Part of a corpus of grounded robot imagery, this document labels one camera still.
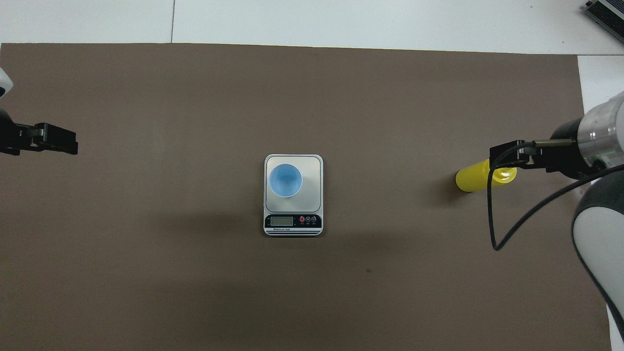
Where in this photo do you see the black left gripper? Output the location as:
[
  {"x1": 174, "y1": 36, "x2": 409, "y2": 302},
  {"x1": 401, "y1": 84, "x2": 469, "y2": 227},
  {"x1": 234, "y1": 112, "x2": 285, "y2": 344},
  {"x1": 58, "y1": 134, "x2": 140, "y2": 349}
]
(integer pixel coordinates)
[{"x1": 0, "y1": 110, "x2": 79, "y2": 156}]

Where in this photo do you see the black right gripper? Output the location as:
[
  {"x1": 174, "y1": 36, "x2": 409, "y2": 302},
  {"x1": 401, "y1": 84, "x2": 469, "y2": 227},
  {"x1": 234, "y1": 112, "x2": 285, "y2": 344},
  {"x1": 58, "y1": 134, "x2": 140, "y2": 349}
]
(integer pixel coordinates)
[{"x1": 489, "y1": 118, "x2": 594, "y2": 179}]

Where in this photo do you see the yellow squeeze bottle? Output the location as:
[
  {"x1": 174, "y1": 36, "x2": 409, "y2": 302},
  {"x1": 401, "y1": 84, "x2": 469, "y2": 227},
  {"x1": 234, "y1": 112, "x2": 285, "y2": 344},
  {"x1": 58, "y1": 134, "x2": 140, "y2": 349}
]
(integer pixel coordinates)
[{"x1": 455, "y1": 158, "x2": 517, "y2": 193}]

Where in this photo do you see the light blue plastic cup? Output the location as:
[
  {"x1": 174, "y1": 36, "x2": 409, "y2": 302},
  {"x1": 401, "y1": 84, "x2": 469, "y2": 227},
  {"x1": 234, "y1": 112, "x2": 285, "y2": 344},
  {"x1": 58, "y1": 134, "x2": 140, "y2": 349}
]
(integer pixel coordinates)
[{"x1": 269, "y1": 163, "x2": 303, "y2": 198}]

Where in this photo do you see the silver digital kitchen scale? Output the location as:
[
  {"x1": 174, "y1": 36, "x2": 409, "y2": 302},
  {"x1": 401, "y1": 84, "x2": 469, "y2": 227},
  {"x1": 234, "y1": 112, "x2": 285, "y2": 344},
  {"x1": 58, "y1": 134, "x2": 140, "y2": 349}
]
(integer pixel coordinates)
[{"x1": 263, "y1": 154, "x2": 324, "y2": 237}]

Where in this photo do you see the brown paper table mat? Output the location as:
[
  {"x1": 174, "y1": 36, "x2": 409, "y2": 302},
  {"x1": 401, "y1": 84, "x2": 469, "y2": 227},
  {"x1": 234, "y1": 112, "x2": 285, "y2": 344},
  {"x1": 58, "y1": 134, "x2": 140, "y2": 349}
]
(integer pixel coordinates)
[{"x1": 0, "y1": 43, "x2": 612, "y2": 351}]

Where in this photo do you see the grey ribbed metal device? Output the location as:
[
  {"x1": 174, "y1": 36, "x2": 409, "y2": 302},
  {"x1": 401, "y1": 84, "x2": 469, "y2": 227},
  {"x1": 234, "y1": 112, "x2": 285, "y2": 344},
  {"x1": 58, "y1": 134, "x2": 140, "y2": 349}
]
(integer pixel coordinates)
[{"x1": 585, "y1": 0, "x2": 624, "y2": 44}]

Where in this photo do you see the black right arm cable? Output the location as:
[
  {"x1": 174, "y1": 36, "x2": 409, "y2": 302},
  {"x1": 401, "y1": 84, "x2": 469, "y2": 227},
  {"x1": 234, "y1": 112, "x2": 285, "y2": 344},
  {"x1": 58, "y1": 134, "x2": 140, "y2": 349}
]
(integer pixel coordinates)
[{"x1": 487, "y1": 139, "x2": 624, "y2": 252}]

